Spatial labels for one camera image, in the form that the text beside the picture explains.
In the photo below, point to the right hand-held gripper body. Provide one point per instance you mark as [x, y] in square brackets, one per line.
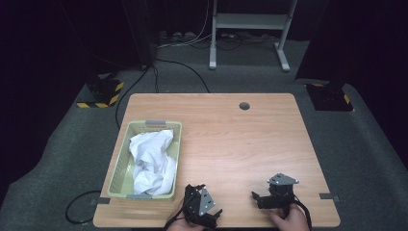
[282, 187]

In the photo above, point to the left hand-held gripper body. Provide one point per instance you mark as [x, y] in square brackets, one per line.
[205, 200]

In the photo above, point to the white cloth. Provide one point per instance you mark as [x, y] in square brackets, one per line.
[152, 160]

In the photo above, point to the green plastic basket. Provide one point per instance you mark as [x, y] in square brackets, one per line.
[119, 174]

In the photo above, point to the person's right hand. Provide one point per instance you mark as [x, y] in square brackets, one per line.
[288, 219]

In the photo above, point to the person's left hand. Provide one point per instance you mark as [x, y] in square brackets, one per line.
[179, 224]

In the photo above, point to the black yellow striped base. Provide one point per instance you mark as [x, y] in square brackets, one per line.
[330, 96]
[102, 93]

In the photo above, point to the power strip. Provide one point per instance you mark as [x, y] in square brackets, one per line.
[174, 35]

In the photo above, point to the grey metal stand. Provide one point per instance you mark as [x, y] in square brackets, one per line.
[250, 22]

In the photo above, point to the grey table bracket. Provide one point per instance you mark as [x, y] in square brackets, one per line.
[329, 196]
[100, 200]

